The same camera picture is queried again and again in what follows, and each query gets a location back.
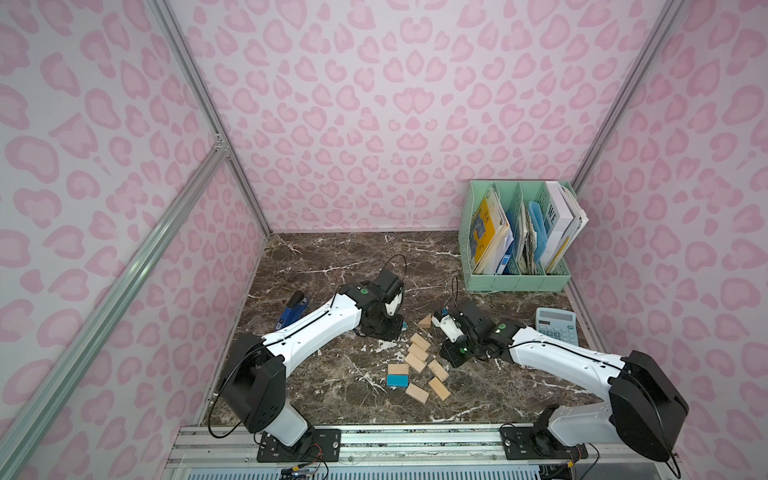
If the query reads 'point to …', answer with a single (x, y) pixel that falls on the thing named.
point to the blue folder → (539, 228)
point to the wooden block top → (420, 341)
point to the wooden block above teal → (398, 369)
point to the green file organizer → (515, 236)
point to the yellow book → (490, 225)
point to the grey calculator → (557, 324)
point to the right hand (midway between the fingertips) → (441, 352)
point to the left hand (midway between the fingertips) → (397, 331)
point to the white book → (564, 220)
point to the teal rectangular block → (397, 380)
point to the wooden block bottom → (417, 392)
